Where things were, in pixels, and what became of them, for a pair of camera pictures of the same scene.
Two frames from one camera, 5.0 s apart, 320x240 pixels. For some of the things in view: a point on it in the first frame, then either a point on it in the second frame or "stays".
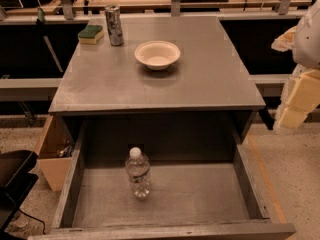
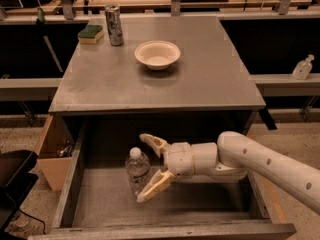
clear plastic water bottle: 138,171 stays
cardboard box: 56,153 stays
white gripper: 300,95 to 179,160
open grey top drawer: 204,184 stays
